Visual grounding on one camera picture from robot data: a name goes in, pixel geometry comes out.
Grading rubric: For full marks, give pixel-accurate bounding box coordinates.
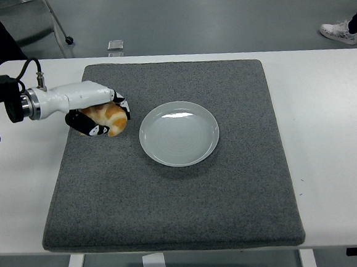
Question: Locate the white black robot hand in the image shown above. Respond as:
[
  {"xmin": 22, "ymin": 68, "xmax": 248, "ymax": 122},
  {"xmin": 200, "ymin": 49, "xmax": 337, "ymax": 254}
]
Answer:
[{"xmin": 32, "ymin": 77, "xmax": 133, "ymax": 142}]

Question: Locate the golden croissant bread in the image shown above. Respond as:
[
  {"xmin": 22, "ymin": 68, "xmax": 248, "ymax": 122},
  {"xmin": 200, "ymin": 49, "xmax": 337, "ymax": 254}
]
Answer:
[{"xmin": 76, "ymin": 101, "xmax": 129, "ymax": 140}]

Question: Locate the grey round plate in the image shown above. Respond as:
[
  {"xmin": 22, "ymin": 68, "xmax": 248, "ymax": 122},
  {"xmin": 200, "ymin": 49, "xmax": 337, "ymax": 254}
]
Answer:
[{"xmin": 136, "ymin": 98, "xmax": 223, "ymax": 170}]

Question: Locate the silver square floor box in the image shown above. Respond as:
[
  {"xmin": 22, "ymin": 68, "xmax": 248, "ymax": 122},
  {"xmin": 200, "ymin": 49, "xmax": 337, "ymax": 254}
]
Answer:
[{"xmin": 106, "ymin": 38, "xmax": 125, "ymax": 51}]

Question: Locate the grey wheeled stand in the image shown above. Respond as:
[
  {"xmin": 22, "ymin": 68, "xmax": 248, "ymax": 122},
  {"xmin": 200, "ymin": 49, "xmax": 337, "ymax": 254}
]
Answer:
[{"xmin": 0, "ymin": 0, "xmax": 76, "ymax": 64}]

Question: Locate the grey felt mat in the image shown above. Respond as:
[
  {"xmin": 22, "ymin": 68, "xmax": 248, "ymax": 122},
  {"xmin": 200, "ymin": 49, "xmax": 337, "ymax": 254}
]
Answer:
[{"xmin": 28, "ymin": 49, "xmax": 307, "ymax": 265}]

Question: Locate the person's foot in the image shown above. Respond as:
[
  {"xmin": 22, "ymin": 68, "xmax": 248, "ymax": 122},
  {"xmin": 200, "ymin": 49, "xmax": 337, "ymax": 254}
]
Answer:
[{"xmin": 318, "ymin": 18, "xmax": 357, "ymax": 48}]

